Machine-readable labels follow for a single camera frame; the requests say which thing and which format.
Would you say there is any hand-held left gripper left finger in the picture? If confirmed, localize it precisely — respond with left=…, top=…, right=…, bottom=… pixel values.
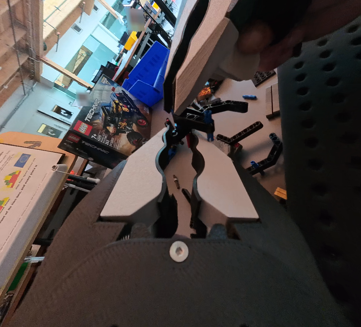
left=99, top=127, right=172, bottom=236

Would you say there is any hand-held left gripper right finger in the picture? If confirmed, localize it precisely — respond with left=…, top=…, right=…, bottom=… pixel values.
left=189, top=132, right=260, bottom=236

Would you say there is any black toy beam frame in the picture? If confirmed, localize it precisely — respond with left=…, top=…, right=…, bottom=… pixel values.
left=175, top=99, right=249, bottom=142

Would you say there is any light grey desk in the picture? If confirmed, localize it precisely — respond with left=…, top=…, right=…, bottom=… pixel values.
left=127, top=68, right=288, bottom=237

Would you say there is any person's right hand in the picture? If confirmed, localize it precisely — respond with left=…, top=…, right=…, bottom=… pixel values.
left=239, top=0, right=361, bottom=75

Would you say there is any black orange flame toy panel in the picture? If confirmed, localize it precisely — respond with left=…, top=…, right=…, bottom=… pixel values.
left=199, top=82, right=223, bottom=102

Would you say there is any grey toy motor block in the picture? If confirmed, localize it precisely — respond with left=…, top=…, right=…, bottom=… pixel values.
left=217, top=137, right=244, bottom=157

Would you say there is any black studded toy plate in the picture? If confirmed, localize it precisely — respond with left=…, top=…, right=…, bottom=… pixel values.
left=252, top=70, right=277, bottom=87

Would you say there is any black straight toy beam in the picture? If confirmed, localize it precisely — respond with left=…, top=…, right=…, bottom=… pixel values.
left=216, top=121, right=264, bottom=148

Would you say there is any black angled toy beam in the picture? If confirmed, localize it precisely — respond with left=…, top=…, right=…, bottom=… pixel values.
left=247, top=133, right=283, bottom=176

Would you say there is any monster truck toy set box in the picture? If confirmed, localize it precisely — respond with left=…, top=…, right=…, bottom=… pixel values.
left=58, top=83, right=152, bottom=169

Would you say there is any white document stand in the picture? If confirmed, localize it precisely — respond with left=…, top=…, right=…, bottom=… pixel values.
left=0, top=131, right=102, bottom=305

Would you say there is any yellow bin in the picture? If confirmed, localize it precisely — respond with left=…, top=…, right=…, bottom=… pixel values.
left=123, top=31, right=139, bottom=51

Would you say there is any printed instruction sheet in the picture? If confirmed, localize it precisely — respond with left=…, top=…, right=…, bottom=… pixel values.
left=0, top=144, right=64, bottom=294

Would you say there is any wooden beam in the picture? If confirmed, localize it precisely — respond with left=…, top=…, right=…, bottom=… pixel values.
left=40, top=56, right=93, bottom=90

